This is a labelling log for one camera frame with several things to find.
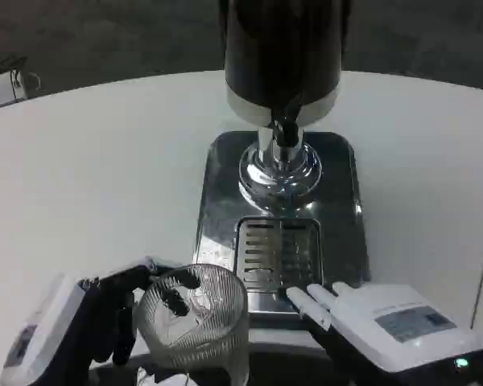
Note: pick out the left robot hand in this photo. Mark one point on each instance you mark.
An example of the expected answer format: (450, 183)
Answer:
(100, 313)

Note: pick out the slotted drip grid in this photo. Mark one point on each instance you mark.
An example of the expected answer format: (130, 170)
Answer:
(279, 253)

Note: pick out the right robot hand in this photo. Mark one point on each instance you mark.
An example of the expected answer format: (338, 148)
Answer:
(394, 321)

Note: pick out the black drink dispenser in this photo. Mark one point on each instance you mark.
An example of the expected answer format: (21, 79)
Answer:
(281, 80)

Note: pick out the steel drip tray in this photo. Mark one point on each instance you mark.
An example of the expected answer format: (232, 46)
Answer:
(281, 209)

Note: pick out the clear ribbed glass cup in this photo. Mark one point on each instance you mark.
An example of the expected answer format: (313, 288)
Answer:
(201, 317)

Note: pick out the black dispenser tap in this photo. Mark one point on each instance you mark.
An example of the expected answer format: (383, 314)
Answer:
(286, 128)

